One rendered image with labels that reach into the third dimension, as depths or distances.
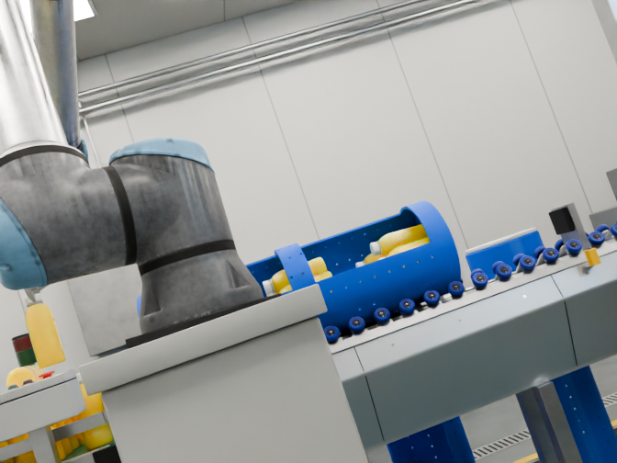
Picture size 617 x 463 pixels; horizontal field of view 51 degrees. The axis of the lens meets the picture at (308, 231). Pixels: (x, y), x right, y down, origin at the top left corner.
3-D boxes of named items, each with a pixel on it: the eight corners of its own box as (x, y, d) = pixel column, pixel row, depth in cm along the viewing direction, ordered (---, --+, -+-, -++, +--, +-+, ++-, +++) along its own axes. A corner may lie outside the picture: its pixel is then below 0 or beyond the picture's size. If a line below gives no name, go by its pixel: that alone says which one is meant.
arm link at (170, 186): (248, 233, 96) (215, 122, 98) (134, 260, 88) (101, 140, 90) (218, 253, 109) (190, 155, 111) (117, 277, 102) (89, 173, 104)
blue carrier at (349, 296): (472, 293, 179) (441, 196, 178) (165, 405, 166) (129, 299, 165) (437, 287, 207) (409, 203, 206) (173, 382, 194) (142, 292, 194)
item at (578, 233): (592, 250, 192) (573, 201, 194) (580, 254, 192) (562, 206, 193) (575, 254, 202) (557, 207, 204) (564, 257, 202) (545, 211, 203)
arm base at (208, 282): (266, 297, 90) (246, 229, 91) (132, 337, 88) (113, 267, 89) (263, 300, 109) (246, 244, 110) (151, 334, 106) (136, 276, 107)
